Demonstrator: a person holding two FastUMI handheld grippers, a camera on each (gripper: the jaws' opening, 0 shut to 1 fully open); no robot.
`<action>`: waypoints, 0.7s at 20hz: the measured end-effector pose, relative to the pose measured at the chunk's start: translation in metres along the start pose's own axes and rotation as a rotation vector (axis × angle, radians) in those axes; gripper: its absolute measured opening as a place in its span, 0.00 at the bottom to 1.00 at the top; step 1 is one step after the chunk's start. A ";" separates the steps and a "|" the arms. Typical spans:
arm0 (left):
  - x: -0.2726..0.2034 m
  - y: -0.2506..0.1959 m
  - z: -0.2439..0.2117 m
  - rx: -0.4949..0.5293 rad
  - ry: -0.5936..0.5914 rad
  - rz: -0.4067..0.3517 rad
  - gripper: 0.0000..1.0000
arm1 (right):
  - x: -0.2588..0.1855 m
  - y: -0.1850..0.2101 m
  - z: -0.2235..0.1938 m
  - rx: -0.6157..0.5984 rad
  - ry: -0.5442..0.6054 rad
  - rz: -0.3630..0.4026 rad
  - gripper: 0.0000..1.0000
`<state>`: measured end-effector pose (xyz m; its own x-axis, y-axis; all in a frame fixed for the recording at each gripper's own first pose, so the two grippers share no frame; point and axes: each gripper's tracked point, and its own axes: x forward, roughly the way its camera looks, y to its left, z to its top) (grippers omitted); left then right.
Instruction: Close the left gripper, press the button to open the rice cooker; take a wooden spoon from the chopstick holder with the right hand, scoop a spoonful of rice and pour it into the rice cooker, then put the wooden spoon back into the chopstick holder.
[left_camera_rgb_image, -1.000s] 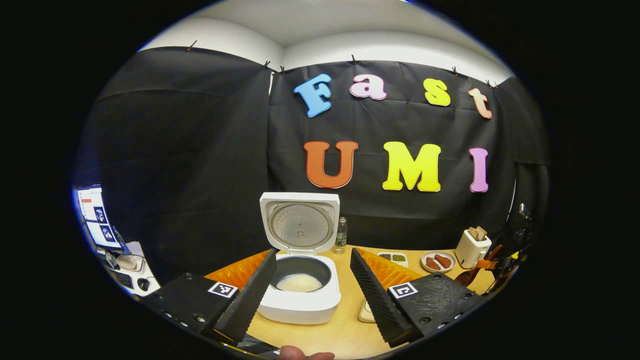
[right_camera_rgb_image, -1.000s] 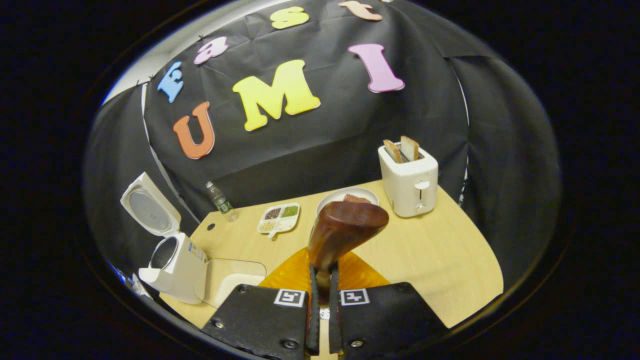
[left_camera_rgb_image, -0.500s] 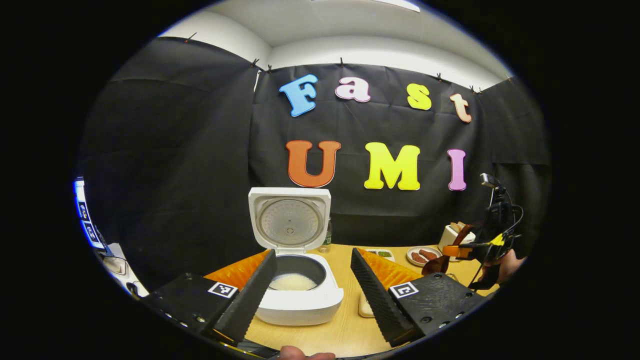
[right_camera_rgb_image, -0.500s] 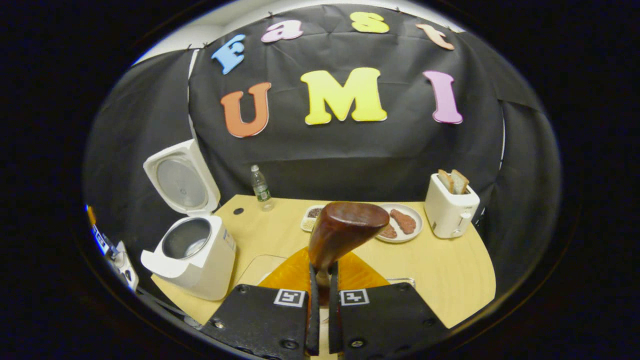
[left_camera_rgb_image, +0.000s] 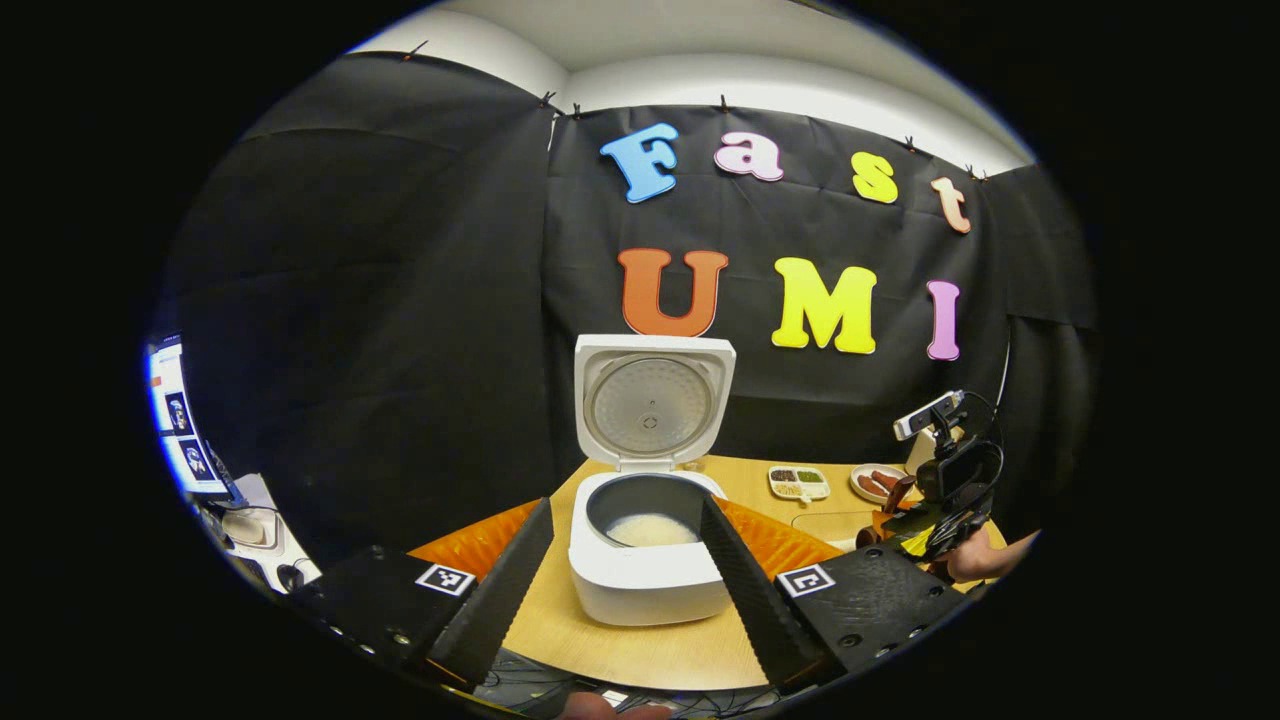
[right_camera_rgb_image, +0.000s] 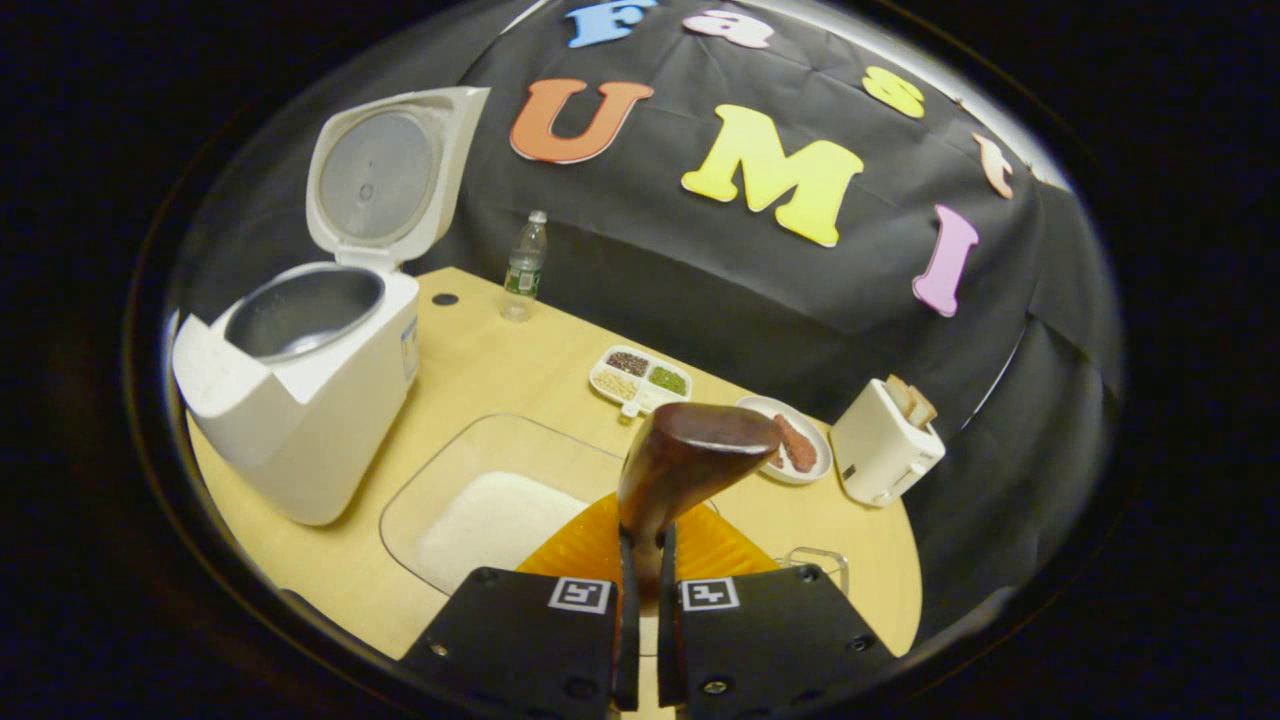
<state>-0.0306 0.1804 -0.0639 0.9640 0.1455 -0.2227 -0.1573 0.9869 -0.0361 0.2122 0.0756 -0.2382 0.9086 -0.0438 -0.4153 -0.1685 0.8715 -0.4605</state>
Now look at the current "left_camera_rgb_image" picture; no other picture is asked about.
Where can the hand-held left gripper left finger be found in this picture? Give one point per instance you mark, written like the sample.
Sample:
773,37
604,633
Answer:
500,600

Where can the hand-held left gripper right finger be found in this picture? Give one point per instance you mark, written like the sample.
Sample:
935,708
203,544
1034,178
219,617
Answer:
750,600

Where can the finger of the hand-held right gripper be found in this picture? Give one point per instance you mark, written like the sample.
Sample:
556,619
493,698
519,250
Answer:
885,525

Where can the clear rice container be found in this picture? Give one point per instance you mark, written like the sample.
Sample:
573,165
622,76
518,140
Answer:
830,525

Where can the white rice cooker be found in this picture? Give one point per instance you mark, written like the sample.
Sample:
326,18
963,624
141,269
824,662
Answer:
640,590

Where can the white rice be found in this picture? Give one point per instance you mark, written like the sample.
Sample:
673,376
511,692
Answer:
650,530

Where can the round sausage plate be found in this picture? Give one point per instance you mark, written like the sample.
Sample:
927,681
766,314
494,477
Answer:
868,490

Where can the red sausage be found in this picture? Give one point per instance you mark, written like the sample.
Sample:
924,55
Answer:
885,479
868,486

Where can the white divided grain dish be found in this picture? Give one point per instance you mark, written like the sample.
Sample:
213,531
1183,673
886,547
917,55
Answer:
798,482

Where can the black computer mouse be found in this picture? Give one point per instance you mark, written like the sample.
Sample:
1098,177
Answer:
290,577

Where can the white side desk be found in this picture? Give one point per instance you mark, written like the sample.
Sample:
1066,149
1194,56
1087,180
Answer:
260,530

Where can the white tray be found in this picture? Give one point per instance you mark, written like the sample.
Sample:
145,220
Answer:
250,528

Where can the black backdrop cloth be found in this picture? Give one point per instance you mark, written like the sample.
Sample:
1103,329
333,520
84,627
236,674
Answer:
380,300

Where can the computer monitor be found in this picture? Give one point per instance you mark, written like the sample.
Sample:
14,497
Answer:
185,420

